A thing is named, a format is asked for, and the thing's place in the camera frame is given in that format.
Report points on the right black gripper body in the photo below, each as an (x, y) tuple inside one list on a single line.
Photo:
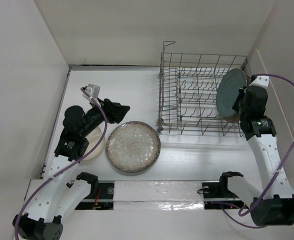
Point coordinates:
[(238, 105)]

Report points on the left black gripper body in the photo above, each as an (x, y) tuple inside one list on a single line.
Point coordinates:
[(95, 117)]

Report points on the brown glazed round plate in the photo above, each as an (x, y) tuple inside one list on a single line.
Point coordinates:
[(235, 117)]

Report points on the blue-grey round plate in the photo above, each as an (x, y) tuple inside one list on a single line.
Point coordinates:
[(228, 91)]

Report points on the speckled white dark-rimmed plate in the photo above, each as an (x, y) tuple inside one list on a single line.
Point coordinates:
[(133, 147)]

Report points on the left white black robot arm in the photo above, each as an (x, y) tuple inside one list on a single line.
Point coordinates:
[(43, 213)]

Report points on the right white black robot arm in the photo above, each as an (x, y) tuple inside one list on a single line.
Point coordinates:
[(274, 206)]

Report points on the cream divided plate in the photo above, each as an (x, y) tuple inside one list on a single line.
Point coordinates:
[(93, 139)]

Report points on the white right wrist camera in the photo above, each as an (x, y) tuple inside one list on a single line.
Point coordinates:
[(260, 81)]

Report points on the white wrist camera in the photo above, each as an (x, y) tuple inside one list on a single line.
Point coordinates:
[(90, 92), (260, 81)]

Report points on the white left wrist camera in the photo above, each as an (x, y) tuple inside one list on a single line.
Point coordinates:
[(90, 92)]

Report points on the grey wire dish rack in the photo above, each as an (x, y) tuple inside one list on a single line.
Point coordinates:
[(188, 84)]

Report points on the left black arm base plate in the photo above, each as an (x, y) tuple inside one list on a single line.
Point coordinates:
[(103, 200)]

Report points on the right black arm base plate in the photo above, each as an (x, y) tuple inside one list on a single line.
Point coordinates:
[(214, 196)]

